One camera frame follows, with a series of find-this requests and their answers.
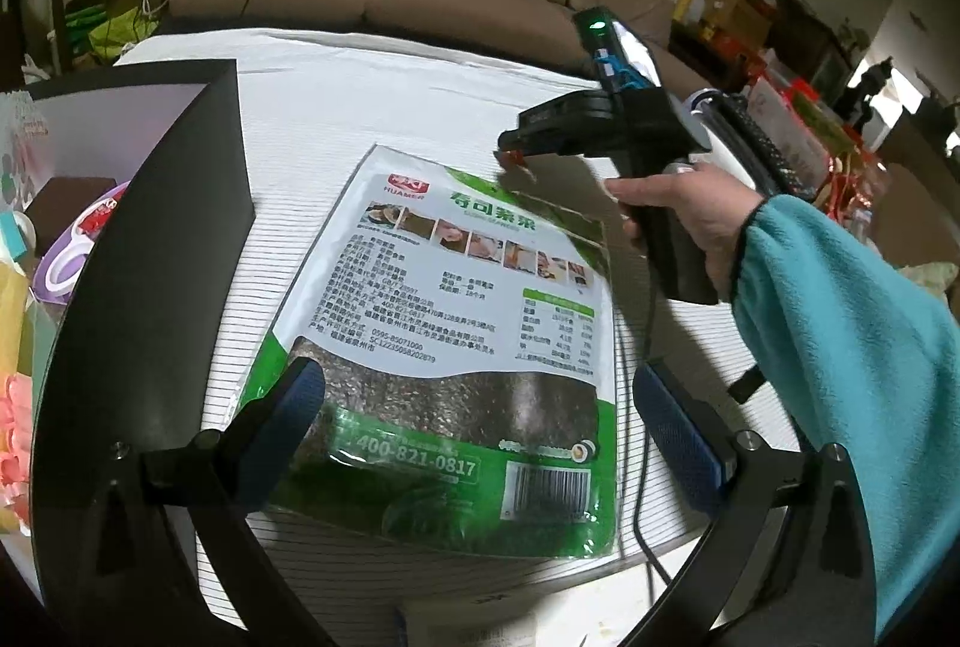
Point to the purple white round container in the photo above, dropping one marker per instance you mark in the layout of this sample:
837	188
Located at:
71	250

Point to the black storage container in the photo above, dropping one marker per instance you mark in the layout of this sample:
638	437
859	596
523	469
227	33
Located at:
150	287

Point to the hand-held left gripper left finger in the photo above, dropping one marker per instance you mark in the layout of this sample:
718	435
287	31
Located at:
296	407

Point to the pink crinkled packet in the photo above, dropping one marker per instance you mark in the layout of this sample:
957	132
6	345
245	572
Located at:
13	422

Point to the yellow packet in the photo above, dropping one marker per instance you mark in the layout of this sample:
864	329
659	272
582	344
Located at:
11	325

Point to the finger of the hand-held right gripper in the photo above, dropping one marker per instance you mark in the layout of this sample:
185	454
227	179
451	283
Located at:
547	141
570	109

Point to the green bag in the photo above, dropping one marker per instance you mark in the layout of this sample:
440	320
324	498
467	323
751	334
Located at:
105	29

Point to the white plastic box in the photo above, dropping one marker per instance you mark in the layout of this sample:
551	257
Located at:
720	148

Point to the green seaweed packet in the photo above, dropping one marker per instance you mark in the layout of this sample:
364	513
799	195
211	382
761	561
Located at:
450	287

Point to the person's right forearm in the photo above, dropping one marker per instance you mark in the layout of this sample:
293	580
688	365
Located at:
840	332

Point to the person's right hand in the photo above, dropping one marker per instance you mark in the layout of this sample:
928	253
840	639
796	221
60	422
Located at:
697	201

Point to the stacked red cardboard boxes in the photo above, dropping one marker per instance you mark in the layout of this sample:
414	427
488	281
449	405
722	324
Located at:
739	10

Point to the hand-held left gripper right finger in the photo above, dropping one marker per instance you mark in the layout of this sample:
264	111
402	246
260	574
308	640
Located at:
679	426

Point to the red foil packets pile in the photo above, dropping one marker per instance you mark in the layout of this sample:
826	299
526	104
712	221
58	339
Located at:
855	171

